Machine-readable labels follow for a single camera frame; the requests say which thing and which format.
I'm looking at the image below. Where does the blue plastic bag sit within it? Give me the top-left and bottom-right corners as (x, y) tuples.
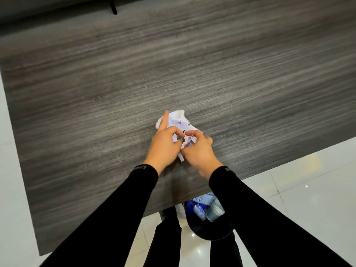
(186, 192), (216, 220)

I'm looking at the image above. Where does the person's right forearm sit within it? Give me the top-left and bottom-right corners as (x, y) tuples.
(209, 166), (354, 267)

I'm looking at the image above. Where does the person's leg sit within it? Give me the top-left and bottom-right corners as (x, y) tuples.
(143, 206), (182, 267)
(209, 232), (244, 267)

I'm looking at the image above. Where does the black trash bin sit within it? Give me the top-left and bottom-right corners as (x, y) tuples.
(184, 201), (235, 242)

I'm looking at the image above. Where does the person's right hand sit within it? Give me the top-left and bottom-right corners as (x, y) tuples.
(180, 130), (224, 180)

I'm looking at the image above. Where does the person's right leg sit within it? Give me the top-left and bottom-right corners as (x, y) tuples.
(209, 232), (244, 267)

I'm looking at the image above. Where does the crumpled white tissue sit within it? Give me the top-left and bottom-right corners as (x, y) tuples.
(193, 205), (207, 221)

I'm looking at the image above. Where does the clear plastic cup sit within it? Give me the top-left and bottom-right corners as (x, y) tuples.
(205, 199), (226, 223)

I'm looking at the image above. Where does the person's left hand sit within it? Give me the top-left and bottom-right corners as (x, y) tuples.
(143, 110), (186, 175)

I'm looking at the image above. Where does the person's left forearm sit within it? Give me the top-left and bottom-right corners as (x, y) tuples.
(39, 164), (159, 267)

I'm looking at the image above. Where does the person's left leg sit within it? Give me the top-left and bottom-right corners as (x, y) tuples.
(143, 206), (182, 267)

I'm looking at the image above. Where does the white paper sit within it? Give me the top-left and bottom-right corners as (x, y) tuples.
(155, 110), (204, 162)

